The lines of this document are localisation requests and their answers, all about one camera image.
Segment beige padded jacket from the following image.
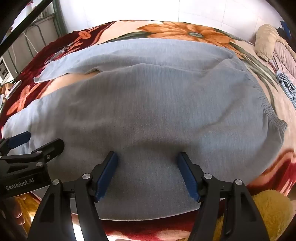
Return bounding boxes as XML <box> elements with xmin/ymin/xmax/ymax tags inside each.
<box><xmin>254</xmin><ymin>24</ymin><xmax>288</xmax><ymax>61</ymax></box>

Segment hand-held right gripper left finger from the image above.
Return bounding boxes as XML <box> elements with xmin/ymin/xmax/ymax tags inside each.
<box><xmin>27</xmin><ymin>151</ymin><xmax>119</xmax><ymax>241</ymax></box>

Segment dark blue cloth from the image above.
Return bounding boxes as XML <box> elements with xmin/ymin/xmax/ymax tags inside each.
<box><xmin>276</xmin><ymin>20</ymin><xmax>293</xmax><ymax>40</ymax></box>

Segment white cable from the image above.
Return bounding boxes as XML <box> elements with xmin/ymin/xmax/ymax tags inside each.
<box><xmin>22</xmin><ymin>30</ymin><xmax>39</xmax><ymax>55</ymax></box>

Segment floral printed blanket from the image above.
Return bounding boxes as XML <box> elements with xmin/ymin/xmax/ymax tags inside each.
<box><xmin>0</xmin><ymin>20</ymin><xmax>296</xmax><ymax>241</ymax></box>

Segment grey pants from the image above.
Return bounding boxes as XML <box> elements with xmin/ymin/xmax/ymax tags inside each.
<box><xmin>2</xmin><ymin>37</ymin><xmax>288</xmax><ymax>220</ymax></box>

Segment black metal rail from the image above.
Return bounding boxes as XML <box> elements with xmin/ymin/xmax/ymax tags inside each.
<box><xmin>0</xmin><ymin>0</ymin><xmax>54</xmax><ymax>52</ymax></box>

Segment white flat device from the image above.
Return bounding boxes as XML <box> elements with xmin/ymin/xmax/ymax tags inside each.
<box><xmin>5</xmin><ymin>80</ymin><xmax>23</xmax><ymax>100</ymax></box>

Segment pink padded jacket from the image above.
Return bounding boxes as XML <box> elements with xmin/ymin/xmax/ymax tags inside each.
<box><xmin>272</xmin><ymin>39</ymin><xmax>296</xmax><ymax>78</ymax></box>

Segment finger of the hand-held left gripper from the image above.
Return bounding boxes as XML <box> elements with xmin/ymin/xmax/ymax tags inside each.
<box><xmin>0</xmin><ymin>138</ymin><xmax>65</xmax><ymax>168</ymax></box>
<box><xmin>0</xmin><ymin>131</ymin><xmax>32</xmax><ymax>156</ymax></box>

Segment person's left hand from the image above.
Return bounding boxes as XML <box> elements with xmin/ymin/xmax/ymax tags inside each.
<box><xmin>10</xmin><ymin>197</ymin><xmax>28</xmax><ymax>220</ymax></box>

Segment blue striped cloth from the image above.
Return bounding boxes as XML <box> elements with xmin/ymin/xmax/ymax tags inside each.
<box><xmin>276</xmin><ymin>72</ymin><xmax>296</xmax><ymax>102</ymax></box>

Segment small metal scissors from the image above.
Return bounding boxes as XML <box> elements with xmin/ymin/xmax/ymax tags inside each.
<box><xmin>44</xmin><ymin>45</ymin><xmax>72</xmax><ymax>65</ymax></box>

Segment yellow plush cloth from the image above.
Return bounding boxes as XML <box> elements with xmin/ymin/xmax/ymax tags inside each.
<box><xmin>213</xmin><ymin>190</ymin><xmax>295</xmax><ymax>241</ymax></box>

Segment green metal frame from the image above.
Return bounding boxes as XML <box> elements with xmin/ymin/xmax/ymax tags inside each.
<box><xmin>5</xmin><ymin>0</ymin><xmax>68</xmax><ymax>72</ymax></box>

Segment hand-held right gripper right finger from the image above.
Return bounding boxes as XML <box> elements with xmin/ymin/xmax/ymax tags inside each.
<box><xmin>177</xmin><ymin>152</ymin><xmax>271</xmax><ymax>241</ymax></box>

